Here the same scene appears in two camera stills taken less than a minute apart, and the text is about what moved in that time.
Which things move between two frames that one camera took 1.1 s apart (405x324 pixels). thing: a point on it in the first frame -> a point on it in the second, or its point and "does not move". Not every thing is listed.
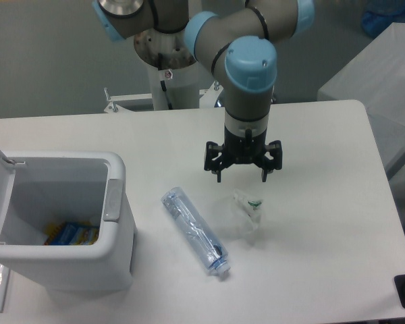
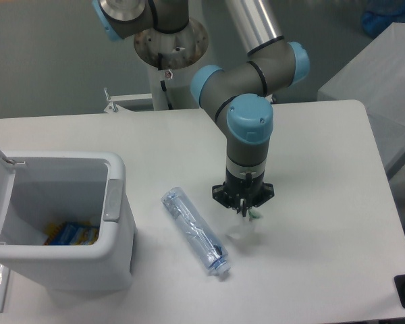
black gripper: x=242 y=150 -> x=237 y=191
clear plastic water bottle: x=210 y=251 does not move
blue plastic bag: x=381 y=14 does not move
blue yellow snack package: x=76 y=233 does not move
